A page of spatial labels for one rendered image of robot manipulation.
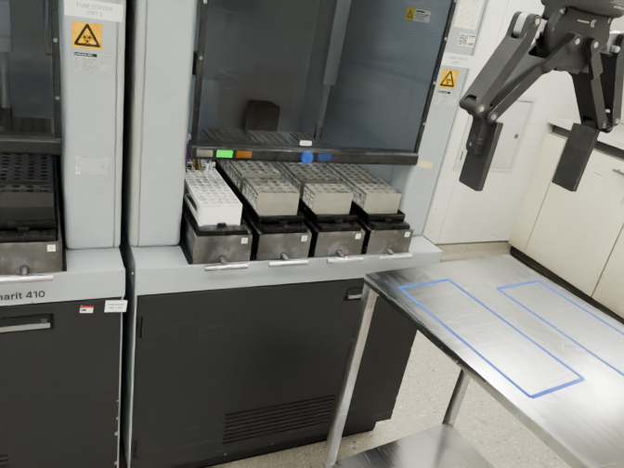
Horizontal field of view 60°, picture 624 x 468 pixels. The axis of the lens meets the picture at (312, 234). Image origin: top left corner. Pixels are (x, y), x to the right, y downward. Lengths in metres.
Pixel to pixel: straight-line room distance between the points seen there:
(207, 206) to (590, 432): 0.85
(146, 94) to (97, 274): 0.39
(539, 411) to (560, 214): 2.55
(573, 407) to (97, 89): 1.02
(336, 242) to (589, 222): 2.15
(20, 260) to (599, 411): 1.07
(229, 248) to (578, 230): 2.43
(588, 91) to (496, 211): 2.88
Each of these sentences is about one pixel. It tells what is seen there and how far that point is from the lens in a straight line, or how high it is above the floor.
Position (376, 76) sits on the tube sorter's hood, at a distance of 1.34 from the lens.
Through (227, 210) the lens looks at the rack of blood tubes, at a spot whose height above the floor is 0.85.
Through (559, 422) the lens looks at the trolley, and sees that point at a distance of 0.93.
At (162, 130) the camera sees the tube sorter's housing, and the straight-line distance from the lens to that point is 1.21.
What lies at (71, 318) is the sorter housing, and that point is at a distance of 1.28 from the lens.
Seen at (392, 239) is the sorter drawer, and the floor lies 0.78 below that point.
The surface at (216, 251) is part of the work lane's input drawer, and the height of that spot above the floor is 0.77.
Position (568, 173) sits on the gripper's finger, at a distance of 0.66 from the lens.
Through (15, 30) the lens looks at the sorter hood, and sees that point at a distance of 1.14.
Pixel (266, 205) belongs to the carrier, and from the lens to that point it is 1.32.
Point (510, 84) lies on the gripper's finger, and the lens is 0.56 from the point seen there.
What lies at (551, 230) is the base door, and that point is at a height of 0.30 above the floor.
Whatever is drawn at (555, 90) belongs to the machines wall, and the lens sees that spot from 3.46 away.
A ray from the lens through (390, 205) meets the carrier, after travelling 1.49.
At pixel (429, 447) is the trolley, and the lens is 1.60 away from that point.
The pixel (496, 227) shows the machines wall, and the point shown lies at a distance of 3.56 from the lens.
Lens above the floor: 1.34
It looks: 24 degrees down
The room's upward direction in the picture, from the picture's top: 11 degrees clockwise
